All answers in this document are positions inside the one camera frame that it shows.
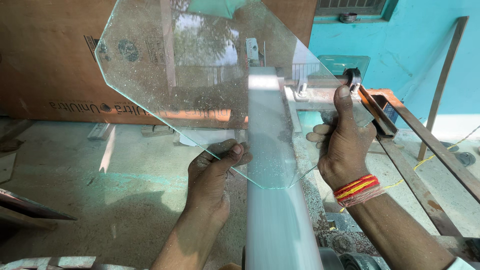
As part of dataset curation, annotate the person's left hand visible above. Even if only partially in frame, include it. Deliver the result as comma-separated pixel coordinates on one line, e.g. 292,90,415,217
187,139,253,230

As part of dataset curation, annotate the window grille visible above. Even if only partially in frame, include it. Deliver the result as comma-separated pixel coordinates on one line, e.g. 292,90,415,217
314,0,399,23

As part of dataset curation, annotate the brown plywood board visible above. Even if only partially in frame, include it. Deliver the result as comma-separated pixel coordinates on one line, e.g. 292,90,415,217
0,0,319,126

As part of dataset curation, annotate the small steel bowl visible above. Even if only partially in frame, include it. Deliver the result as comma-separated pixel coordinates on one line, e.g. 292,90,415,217
339,12,361,24

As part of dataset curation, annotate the black pulley wheel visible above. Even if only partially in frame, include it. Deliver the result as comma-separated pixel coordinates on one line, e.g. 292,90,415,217
344,67,362,94

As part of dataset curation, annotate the leaning rusty metal bar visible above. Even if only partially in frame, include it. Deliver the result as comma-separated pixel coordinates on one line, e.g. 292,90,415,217
417,16,470,162

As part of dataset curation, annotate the dark metal plate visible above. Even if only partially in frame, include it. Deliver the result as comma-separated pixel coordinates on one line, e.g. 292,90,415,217
0,188,78,230

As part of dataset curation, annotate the clear octagonal glass pane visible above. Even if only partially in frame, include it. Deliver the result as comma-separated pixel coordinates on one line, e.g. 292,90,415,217
94,0,375,190

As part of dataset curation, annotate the red yellow thread wristband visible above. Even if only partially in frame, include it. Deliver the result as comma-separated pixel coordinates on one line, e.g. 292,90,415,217
333,174,385,208

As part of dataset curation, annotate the grey sanding belt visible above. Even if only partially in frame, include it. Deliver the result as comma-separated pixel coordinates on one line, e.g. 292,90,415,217
245,67,324,270

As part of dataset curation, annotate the person's right hand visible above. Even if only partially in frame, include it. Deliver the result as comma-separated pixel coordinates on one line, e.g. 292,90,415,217
306,85,377,191

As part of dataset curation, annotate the rusty metal belt grinder frame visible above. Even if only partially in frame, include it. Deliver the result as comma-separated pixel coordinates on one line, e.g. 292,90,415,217
275,67,480,270

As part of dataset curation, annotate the wooden block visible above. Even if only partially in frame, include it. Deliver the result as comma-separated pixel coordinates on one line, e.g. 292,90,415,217
87,122,116,142

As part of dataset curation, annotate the small glass pane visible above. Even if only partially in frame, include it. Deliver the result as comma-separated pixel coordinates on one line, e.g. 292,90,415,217
317,55,371,80

